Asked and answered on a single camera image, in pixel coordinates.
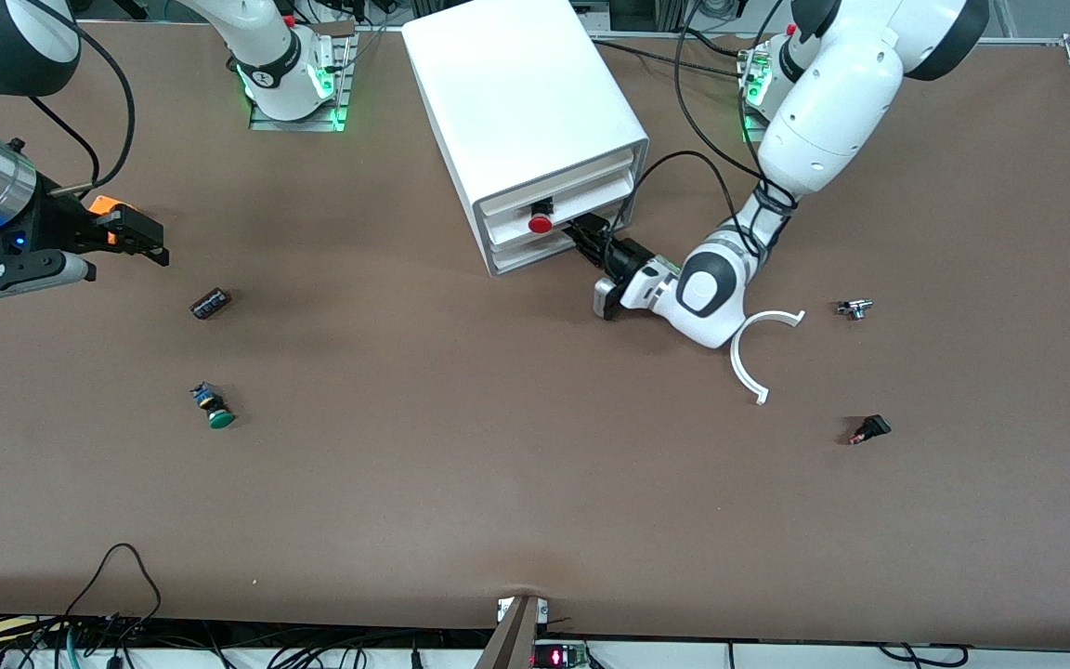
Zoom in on white plastic drawer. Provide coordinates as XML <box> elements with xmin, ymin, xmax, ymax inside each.
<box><xmin>477</xmin><ymin>153</ymin><xmax>636</xmax><ymax>219</ymax></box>
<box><xmin>482</xmin><ymin>177</ymin><xmax>636</xmax><ymax>247</ymax></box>
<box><xmin>489</xmin><ymin>228</ymin><xmax>592</xmax><ymax>277</ymax></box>

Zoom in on green mushroom push button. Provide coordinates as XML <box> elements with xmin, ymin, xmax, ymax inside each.
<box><xmin>189</xmin><ymin>380</ymin><xmax>237</xmax><ymax>430</ymax></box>

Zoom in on white drawer cabinet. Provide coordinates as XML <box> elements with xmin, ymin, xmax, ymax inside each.
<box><xmin>402</xmin><ymin>0</ymin><xmax>649</xmax><ymax>278</ymax></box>

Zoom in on orange plastic gripper attachment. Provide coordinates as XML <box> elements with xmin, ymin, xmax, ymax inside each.
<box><xmin>87</xmin><ymin>194</ymin><xmax>124</xmax><ymax>248</ymax></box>

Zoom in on black cylindrical capacitor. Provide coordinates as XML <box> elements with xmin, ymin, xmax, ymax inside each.
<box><xmin>189</xmin><ymin>288</ymin><xmax>233</xmax><ymax>321</ymax></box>

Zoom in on device with red display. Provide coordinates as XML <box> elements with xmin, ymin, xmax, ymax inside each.
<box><xmin>530</xmin><ymin>641</ymin><xmax>589</xmax><ymax>669</ymax></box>

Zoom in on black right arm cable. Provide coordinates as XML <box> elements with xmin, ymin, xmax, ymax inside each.
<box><xmin>29</xmin><ymin>0</ymin><xmax>137</xmax><ymax>191</ymax></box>

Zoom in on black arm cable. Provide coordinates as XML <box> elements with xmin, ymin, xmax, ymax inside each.
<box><xmin>29</xmin><ymin>0</ymin><xmax>137</xmax><ymax>191</ymax></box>
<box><xmin>609</xmin><ymin>0</ymin><xmax>801</xmax><ymax>261</ymax></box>

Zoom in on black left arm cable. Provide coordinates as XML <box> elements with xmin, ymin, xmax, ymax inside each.
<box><xmin>609</xmin><ymin>0</ymin><xmax>801</xmax><ymax>261</ymax></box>

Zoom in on white half ring clamp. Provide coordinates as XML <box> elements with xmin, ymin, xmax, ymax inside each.
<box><xmin>729</xmin><ymin>309</ymin><xmax>806</xmax><ymax>407</ymax></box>

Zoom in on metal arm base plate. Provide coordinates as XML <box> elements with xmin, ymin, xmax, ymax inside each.
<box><xmin>249</xmin><ymin>28</ymin><xmax>355</xmax><ymax>133</ymax></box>
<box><xmin>739</xmin><ymin>42</ymin><xmax>777</xmax><ymax>145</ymax></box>

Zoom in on black cable across table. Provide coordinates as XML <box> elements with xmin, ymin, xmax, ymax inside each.
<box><xmin>591</xmin><ymin>35</ymin><xmax>750</xmax><ymax>81</ymax></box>

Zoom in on black square push switch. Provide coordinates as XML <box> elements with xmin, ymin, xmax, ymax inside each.
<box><xmin>847</xmin><ymin>414</ymin><xmax>893</xmax><ymax>447</ymax></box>

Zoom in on black looped cable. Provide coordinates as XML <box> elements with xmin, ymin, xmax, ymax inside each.
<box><xmin>61</xmin><ymin>544</ymin><xmax>164</xmax><ymax>642</ymax></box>

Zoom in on metal mount post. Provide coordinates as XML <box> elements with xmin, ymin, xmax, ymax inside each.
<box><xmin>475</xmin><ymin>595</ymin><xmax>547</xmax><ymax>669</ymax></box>

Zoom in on black cable bundle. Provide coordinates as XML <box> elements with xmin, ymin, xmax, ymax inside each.
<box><xmin>0</xmin><ymin>609</ymin><xmax>499</xmax><ymax>669</ymax></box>

